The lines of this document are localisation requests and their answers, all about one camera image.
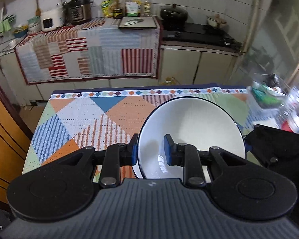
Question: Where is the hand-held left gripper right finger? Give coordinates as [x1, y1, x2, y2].
[164, 134, 250, 188]

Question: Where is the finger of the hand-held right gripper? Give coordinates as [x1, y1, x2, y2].
[243, 124, 299, 171]

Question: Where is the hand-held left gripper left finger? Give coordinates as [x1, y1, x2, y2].
[41, 134, 139, 188]

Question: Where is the white bowl with dark rim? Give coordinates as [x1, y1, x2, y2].
[133, 97, 247, 180]

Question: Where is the stack of pale bowls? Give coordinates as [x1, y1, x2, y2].
[27, 16, 42, 33]

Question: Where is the red capped container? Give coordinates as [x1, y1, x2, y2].
[282, 120, 299, 133]

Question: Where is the clear plastic bottle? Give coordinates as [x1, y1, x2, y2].
[276, 78, 299, 133]

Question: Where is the patchwork tablecloth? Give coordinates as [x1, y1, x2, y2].
[22, 84, 255, 183]

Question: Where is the clear container with green items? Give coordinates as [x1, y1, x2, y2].
[247, 73, 287, 111]

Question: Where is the large oil jug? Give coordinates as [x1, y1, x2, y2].
[159, 77, 180, 86]

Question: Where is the cream kitchen cabinet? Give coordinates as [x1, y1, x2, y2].
[160, 45, 240, 85]

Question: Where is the striped counter cloth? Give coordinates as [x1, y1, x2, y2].
[15, 17, 161, 85]

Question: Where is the black gas stove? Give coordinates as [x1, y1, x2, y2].
[162, 22, 237, 48]

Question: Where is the orange wooden door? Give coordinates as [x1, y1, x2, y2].
[0, 77, 35, 206]

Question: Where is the kitchen knife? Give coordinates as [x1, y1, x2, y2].
[123, 18, 144, 25]

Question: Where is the small cream enamel pot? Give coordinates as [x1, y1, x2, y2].
[206, 14, 228, 28]

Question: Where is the black wok with lid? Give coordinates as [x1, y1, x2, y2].
[160, 3, 189, 27]

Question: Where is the white and green bag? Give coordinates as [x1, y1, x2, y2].
[126, 2, 142, 17]

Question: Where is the green seasoning packet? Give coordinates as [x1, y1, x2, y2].
[101, 0, 115, 18]

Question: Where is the black pressure cooker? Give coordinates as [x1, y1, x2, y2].
[63, 0, 94, 26]

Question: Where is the white rice cooker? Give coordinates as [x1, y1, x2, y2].
[40, 8, 65, 32]

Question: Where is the small blue bowl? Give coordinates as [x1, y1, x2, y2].
[13, 27, 29, 38]

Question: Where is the green hanging cloth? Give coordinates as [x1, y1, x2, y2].
[0, 15, 12, 34]

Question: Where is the cream wall pipe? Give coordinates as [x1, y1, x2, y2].
[239, 0, 263, 54]

